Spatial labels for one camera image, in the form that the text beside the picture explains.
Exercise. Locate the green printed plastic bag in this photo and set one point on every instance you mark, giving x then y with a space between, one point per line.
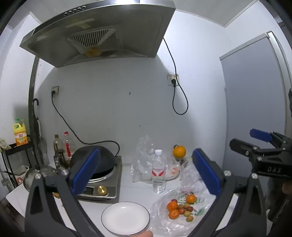
159 218

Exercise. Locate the steel induction cooker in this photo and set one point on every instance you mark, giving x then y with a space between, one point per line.
109 180

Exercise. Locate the large orange with stem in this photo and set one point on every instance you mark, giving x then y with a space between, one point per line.
179 151

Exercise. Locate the yellow hood oil cup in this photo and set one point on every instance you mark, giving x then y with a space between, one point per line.
93 52

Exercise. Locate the mandarin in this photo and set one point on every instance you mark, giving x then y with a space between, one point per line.
191 198
172 205
173 214

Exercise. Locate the black metal rack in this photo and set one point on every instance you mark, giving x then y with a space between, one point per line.
18 149

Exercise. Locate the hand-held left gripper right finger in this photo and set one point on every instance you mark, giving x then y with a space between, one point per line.
206 173

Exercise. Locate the white wall socket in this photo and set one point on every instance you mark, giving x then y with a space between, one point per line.
170 78
56 89

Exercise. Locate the person's right hand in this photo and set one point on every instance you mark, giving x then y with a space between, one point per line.
287 188

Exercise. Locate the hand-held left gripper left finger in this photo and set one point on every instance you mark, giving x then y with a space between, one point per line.
87 168

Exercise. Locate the clear water bottle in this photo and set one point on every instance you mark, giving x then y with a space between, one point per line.
159 173

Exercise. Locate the person's right forearm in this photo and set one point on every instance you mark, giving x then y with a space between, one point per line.
273 191

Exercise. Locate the pale rag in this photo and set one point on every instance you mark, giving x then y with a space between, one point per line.
4 144

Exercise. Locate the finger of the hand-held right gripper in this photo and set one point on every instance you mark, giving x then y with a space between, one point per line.
241 145
260 134

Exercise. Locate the crumpled clear plastic bag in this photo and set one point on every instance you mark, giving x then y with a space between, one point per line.
191 175

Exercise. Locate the red cap bottle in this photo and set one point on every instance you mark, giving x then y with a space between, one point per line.
68 144

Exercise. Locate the grey refrigerator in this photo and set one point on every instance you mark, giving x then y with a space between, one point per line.
251 91

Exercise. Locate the brass cooker knob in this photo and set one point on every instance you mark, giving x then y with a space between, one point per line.
102 190

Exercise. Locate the white plate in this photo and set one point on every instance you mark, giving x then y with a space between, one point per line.
125 218

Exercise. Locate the black wok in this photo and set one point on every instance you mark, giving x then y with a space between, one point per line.
107 159

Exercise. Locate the cooking oil bottle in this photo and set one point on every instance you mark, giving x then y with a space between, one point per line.
58 144

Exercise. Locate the yellow detergent bottle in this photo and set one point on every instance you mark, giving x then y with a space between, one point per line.
21 134

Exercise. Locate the steel range hood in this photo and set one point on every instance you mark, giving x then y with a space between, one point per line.
125 27

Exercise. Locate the steel pot lid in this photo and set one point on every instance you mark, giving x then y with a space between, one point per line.
45 171

